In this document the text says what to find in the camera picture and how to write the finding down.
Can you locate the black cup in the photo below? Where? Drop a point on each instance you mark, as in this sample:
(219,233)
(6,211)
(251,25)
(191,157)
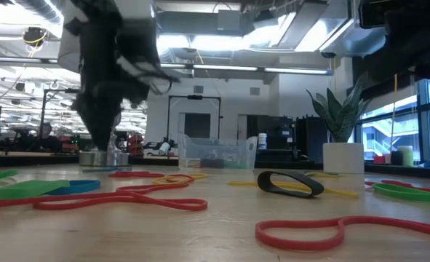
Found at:
(396,159)

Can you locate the white canister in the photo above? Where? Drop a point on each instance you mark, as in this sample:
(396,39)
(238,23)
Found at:
(262,142)

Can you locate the blue rubber band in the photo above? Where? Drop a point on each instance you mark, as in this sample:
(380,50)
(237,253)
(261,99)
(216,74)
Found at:
(83,186)

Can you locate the pale green cylinder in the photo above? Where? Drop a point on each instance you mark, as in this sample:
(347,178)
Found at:
(405,156)

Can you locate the white and black device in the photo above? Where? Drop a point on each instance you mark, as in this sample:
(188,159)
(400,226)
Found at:
(163,148)

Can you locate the black frame stand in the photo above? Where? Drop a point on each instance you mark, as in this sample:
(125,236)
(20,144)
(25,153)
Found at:
(194,97)
(54,91)

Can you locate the yellow rubber band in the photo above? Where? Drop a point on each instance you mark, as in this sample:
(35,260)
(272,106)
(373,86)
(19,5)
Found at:
(331,176)
(345,194)
(163,180)

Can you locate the table lamp with white shade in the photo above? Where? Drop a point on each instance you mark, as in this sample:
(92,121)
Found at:
(122,159)

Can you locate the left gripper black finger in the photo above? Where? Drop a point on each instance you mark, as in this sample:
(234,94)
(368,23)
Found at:
(94,116)
(114,109)

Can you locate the black ceiling dome camera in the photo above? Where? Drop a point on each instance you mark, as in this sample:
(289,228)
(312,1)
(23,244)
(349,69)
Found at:
(34,36)

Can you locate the red rubber band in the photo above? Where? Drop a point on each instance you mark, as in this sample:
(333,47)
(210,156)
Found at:
(291,244)
(185,205)
(400,183)
(145,188)
(134,174)

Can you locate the snake plant in white pot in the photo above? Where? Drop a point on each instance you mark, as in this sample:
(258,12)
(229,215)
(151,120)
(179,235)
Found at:
(342,158)

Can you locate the wide green rubber band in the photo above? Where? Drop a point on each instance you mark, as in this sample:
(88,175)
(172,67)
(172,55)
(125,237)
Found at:
(25,189)

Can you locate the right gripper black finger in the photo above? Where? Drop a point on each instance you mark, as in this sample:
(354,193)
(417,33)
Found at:
(416,65)
(387,67)

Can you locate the wide black rubber band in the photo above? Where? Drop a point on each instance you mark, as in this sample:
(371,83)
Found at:
(314,190)
(212,163)

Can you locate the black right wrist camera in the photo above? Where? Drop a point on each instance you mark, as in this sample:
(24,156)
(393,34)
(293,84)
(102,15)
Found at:
(373,14)

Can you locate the black equipment shelf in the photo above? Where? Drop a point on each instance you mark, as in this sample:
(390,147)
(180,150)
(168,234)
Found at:
(273,131)

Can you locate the black aluminium frame rail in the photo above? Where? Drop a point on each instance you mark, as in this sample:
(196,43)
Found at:
(291,164)
(418,172)

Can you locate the grey ceiling box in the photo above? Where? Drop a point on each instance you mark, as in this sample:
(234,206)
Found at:
(229,20)

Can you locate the clear plastic bin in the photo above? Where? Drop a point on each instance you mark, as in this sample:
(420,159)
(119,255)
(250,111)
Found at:
(218,149)

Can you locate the long ceiling light bar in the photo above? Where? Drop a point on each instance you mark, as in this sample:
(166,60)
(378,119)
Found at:
(236,68)

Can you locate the red equipment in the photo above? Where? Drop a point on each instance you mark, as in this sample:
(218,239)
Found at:
(136,145)

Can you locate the black cabinet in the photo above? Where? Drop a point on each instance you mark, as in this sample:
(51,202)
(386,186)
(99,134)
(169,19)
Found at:
(311,138)

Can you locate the red box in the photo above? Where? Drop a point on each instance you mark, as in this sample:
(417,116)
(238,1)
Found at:
(380,159)

